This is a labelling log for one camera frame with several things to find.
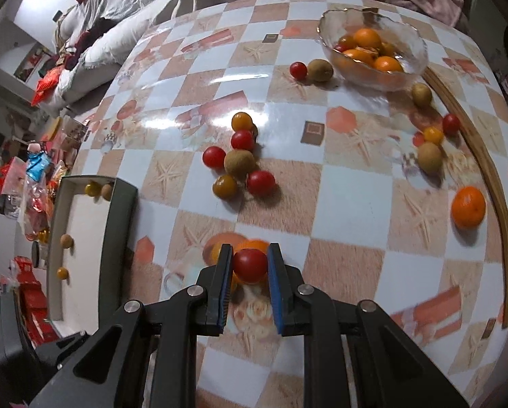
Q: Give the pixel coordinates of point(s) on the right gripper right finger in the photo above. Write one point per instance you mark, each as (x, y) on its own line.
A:
(354, 355)

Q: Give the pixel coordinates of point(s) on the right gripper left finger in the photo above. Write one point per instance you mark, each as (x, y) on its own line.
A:
(110, 369)

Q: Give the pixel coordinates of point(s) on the red cherry tomato cluster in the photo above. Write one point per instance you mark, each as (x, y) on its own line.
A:
(260, 183)
(213, 157)
(243, 140)

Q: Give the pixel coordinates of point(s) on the red gift box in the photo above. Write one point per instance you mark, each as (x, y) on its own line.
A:
(33, 301)

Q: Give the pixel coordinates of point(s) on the yellow tomato tray bottom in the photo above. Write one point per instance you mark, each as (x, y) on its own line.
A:
(62, 273)

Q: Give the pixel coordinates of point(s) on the small longan tray left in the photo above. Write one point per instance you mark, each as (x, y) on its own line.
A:
(66, 241)

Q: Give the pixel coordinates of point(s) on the shallow cardboard box tray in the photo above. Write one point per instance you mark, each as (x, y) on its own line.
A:
(93, 291)

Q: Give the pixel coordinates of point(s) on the yellow tomato beside orange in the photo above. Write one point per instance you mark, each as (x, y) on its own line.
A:
(215, 252)

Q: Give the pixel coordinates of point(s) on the snack bags pile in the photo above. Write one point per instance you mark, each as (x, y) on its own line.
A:
(29, 185)

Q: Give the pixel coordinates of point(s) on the brown longan in tray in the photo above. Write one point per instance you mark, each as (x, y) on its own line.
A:
(106, 191)

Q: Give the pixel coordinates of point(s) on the large orange on table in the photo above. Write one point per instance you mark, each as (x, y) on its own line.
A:
(468, 208)

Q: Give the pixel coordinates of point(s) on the orange near table edge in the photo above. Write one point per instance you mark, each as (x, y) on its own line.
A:
(248, 244)

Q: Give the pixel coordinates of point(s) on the yellow cherry tomato right group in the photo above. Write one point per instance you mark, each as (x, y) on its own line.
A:
(433, 135)

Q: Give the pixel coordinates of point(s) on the clear glass fruit bowl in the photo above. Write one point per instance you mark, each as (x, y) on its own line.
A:
(412, 50)

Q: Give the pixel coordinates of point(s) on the oranges inside bowl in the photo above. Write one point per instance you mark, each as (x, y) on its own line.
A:
(366, 46)

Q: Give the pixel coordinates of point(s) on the grey white bedding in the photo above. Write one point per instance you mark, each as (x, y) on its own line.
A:
(103, 33)

